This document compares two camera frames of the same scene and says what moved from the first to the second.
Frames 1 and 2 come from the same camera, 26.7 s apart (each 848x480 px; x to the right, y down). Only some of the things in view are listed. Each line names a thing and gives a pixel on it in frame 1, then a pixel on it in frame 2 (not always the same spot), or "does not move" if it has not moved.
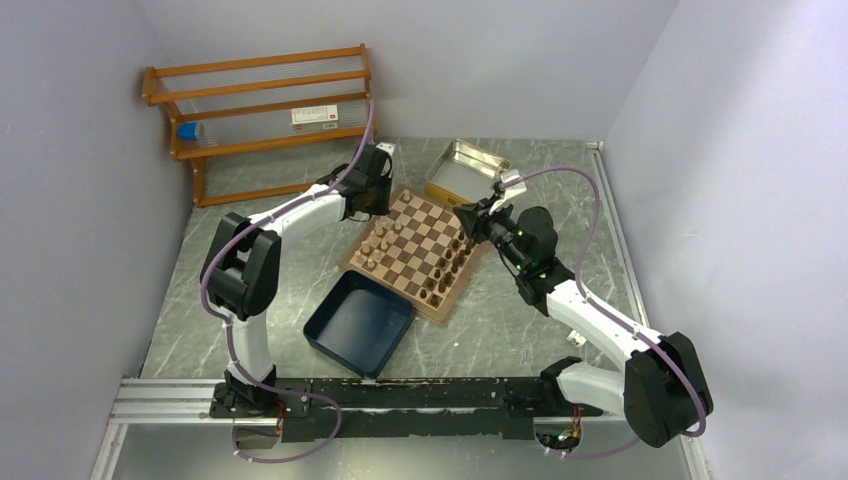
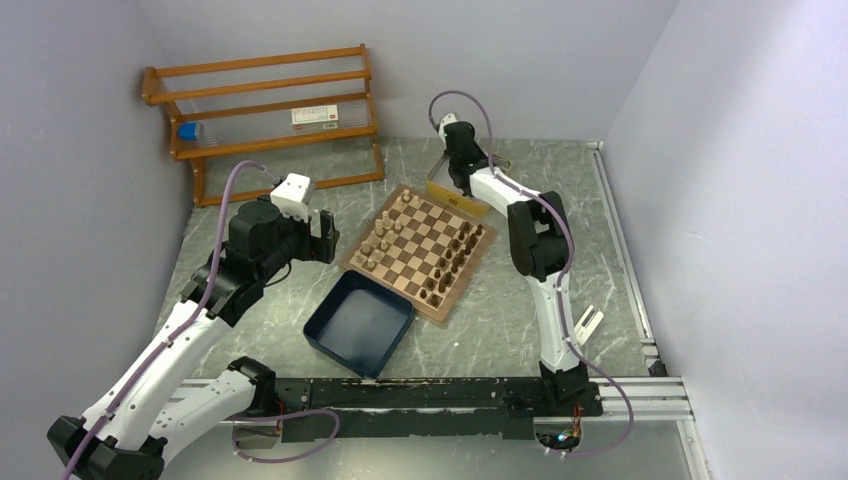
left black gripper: [383, 207] → [314, 247]
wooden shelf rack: [232, 106] does not move
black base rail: [398, 408] does not move
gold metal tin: [464, 174] does not move
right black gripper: [476, 216] → [479, 151]
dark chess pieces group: [441, 281] does not move
